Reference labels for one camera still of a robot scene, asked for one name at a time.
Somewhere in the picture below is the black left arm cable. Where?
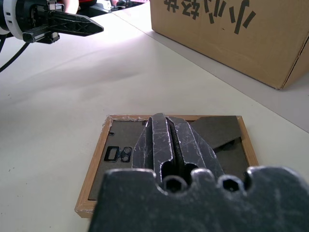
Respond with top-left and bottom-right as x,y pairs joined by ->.
0,35 -> 28,73

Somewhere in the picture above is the wooden framed dark tray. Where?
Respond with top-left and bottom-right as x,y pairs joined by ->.
73,114 -> 260,219

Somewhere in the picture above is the brown cardboard box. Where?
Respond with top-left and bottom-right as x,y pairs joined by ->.
149,0 -> 309,90

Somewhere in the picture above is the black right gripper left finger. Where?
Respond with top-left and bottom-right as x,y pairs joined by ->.
132,113 -> 175,175

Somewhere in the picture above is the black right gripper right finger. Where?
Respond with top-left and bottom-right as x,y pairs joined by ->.
167,117 -> 225,175

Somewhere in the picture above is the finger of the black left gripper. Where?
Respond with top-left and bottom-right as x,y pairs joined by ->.
48,10 -> 91,22
49,18 -> 105,38

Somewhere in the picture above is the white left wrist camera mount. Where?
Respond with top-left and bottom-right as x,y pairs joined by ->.
0,0 -> 31,40

